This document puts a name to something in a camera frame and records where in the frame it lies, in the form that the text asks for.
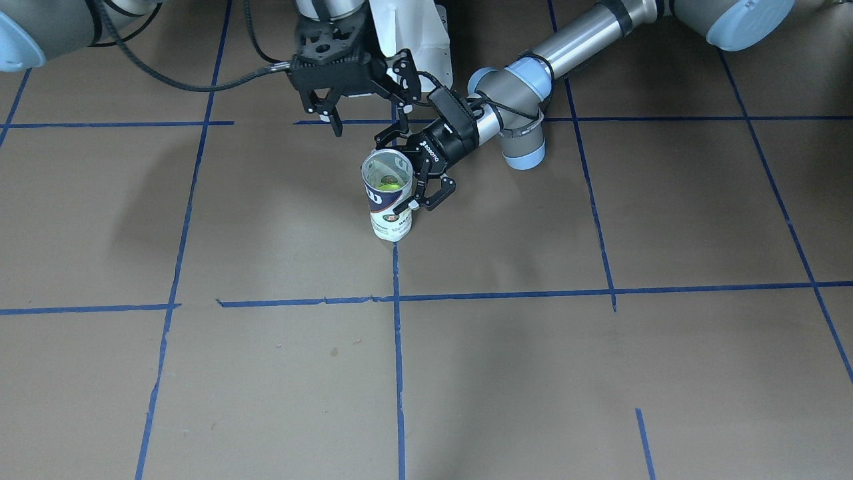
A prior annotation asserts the clear tennis ball can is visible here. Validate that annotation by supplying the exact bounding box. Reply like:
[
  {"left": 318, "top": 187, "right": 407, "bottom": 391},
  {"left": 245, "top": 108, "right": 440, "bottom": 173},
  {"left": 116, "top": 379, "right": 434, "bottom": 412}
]
[{"left": 361, "top": 150, "right": 414, "bottom": 242}]

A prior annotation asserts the tennis ball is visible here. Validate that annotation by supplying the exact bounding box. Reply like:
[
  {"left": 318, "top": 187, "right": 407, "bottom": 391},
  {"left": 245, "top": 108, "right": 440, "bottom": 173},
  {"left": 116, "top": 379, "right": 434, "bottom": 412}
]
[{"left": 378, "top": 175, "right": 401, "bottom": 189}]

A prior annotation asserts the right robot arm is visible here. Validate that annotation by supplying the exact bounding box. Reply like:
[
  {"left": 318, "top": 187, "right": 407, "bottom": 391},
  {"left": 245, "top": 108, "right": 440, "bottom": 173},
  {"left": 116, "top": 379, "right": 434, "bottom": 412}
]
[{"left": 1, "top": 1, "right": 423, "bottom": 135}]

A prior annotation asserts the white mounting post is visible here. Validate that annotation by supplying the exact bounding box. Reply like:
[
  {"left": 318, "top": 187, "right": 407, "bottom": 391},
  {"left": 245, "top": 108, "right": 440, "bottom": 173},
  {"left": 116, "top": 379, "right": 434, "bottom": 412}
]
[{"left": 368, "top": 1, "right": 454, "bottom": 86}]

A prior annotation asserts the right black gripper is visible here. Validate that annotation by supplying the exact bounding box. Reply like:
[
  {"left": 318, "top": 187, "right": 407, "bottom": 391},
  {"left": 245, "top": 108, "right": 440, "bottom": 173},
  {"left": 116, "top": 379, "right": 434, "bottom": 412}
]
[{"left": 287, "top": 48, "right": 423, "bottom": 137}]

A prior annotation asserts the black camera cable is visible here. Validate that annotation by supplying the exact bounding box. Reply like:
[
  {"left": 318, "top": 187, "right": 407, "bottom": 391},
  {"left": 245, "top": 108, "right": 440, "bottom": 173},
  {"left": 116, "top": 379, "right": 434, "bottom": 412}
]
[{"left": 420, "top": 52, "right": 557, "bottom": 131}]

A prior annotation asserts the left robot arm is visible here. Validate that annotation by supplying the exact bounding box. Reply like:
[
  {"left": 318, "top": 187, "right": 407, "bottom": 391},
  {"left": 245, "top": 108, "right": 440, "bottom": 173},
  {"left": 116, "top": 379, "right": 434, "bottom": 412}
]
[{"left": 376, "top": 1, "right": 794, "bottom": 215}]

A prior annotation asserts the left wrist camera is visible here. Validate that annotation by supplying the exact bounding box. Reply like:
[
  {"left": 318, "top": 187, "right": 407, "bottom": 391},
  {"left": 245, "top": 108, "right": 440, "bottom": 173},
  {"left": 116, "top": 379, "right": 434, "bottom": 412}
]
[{"left": 427, "top": 86, "right": 478, "bottom": 139}]

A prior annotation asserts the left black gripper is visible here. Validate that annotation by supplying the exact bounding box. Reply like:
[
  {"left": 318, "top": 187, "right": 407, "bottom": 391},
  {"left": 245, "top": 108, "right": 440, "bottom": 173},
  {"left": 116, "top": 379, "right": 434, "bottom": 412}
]
[{"left": 375, "top": 119, "right": 479, "bottom": 211}]

